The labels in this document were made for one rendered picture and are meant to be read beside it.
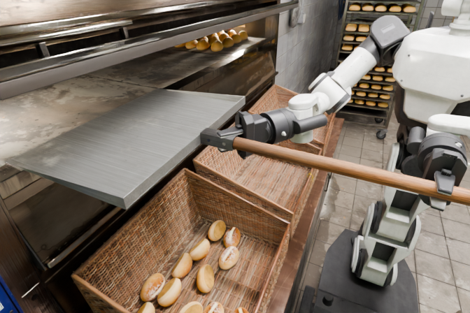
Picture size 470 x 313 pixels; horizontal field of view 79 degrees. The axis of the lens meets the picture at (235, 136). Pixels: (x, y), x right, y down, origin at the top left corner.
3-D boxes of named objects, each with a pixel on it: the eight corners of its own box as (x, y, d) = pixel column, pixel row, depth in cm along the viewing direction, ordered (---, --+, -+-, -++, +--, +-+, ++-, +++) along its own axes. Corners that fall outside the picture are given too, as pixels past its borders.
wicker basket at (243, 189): (194, 207, 138) (189, 159, 124) (243, 151, 182) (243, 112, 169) (292, 243, 119) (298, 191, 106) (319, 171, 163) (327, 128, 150)
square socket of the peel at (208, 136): (238, 144, 71) (238, 133, 70) (232, 152, 69) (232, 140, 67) (207, 137, 75) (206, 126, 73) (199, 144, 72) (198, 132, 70)
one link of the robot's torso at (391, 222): (367, 214, 136) (393, 133, 109) (409, 226, 129) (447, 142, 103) (364, 239, 125) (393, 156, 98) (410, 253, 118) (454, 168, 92)
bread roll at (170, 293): (180, 274, 98) (190, 286, 98) (170, 277, 102) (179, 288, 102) (161, 299, 90) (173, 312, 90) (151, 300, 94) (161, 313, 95)
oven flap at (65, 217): (41, 267, 70) (-5, 201, 64) (273, 74, 212) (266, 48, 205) (50, 270, 68) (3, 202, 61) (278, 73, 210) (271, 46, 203)
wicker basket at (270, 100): (245, 149, 184) (245, 110, 171) (271, 116, 229) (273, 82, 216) (322, 167, 167) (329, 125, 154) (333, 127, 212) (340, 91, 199)
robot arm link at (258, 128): (231, 149, 79) (266, 138, 84) (250, 166, 71) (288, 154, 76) (231, 107, 72) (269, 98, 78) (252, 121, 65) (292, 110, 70)
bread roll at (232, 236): (228, 230, 124) (228, 221, 121) (243, 233, 122) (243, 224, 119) (219, 248, 115) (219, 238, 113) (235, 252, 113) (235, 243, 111)
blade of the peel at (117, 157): (245, 104, 95) (245, 96, 94) (126, 209, 52) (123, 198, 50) (158, 88, 108) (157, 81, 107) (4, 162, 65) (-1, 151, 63)
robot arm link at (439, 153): (487, 163, 50) (480, 135, 59) (424, 148, 55) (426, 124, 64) (460, 216, 57) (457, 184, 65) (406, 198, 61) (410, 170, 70)
